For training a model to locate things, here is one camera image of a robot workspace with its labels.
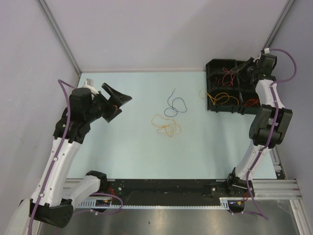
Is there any dark blue wire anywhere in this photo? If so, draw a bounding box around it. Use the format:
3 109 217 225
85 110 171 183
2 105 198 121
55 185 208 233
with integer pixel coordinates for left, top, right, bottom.
164 88 188 117

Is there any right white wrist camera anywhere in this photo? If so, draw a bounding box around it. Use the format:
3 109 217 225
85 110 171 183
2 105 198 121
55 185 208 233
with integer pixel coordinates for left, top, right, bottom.
253 47 270 63

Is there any yellow-orange wire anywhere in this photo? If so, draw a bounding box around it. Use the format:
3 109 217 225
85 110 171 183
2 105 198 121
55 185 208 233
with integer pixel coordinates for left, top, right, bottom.
151 114 183 138

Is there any black compartment tray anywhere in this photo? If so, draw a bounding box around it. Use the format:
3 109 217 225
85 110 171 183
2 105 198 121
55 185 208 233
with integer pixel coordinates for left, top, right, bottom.
205 59 260 115

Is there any red-orange wire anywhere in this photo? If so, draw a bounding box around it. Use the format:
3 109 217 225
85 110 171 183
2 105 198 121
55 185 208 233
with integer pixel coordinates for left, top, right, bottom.
243 98 260 107

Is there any aluminium frame rail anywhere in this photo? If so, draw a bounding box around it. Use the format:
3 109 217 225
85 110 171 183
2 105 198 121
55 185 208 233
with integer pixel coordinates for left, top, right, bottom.
58 180 301 199

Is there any pink-red wire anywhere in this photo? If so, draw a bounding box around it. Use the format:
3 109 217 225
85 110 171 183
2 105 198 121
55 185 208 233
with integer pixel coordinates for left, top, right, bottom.
221 68 237 87

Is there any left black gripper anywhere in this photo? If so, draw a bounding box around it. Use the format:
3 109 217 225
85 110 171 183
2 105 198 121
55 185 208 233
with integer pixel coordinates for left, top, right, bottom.
85 83 131 122

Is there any white slotted cable duct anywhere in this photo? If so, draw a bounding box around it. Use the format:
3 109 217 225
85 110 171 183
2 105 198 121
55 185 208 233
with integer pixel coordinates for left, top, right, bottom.
77 197 229 210

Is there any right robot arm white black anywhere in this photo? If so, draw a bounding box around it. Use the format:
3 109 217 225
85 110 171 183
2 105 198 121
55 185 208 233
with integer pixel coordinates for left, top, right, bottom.
225 50 292 197

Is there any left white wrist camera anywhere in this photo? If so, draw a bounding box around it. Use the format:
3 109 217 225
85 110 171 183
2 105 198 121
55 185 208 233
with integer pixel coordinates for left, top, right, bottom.
82 78 98 94

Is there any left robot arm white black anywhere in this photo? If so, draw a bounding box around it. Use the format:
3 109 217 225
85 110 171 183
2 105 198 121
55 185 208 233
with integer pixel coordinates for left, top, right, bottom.
27 83 132 235

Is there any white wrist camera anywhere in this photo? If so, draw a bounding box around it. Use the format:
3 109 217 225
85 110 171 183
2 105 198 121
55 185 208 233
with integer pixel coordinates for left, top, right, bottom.
253 47 270 63
82 78 98 94

